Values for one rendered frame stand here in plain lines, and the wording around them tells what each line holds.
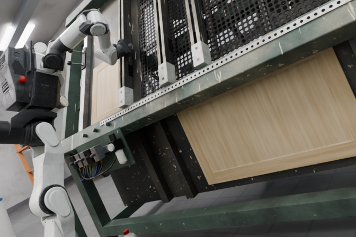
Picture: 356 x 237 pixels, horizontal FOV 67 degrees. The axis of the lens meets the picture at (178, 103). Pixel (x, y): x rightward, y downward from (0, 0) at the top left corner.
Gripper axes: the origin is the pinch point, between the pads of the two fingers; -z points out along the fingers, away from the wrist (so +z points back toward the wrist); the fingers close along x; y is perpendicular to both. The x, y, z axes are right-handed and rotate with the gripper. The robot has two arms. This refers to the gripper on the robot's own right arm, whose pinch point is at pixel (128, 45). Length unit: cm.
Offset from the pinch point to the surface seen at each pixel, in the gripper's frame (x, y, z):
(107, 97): -20.8, 28.8, 14.8
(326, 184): -130, -71, 6
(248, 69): -40, -76, 37
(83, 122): -28, 55, 24
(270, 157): -91, -59, 25
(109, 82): -13.6, 25.8, 7.8
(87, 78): -1, 55, -3
